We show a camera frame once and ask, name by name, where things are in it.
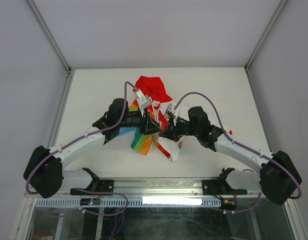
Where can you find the white red rainbow kids jacket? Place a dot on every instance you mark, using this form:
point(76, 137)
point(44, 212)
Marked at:
point(155, 89)

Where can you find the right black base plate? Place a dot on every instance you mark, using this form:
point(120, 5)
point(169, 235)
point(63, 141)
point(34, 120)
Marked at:
point(219, 187)

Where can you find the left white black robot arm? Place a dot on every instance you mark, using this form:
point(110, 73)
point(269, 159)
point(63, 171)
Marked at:
point(46, 171)

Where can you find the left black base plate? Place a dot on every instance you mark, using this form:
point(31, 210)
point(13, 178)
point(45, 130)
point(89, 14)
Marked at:
point(95, 188)

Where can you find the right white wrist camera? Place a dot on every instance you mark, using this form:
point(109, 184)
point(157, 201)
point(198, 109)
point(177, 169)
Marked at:
point(172, 113)

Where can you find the small black connector box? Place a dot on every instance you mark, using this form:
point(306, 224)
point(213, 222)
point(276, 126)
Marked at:
point(228, 205)

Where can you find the white slotted cable duct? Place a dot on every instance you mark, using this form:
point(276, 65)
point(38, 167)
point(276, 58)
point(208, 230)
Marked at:
point(134, 202)

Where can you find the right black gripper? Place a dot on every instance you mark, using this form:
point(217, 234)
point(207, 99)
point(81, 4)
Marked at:
point(171, 135)

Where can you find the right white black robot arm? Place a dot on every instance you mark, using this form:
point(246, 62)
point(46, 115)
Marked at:
point(271, 174)

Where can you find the aluminium mounting rail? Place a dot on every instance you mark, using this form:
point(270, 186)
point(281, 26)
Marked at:
point(126, 186)

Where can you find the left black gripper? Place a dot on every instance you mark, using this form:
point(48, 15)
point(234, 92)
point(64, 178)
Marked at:
point(151, 127)

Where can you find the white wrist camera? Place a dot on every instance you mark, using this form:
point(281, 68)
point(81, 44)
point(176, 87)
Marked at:
point(172, 113)
point(143, 100)

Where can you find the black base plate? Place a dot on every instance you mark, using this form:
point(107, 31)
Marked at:
point(95, 188)
point(219, 187)

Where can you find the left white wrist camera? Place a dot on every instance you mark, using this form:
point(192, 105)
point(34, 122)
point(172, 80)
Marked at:
point(143, 100)

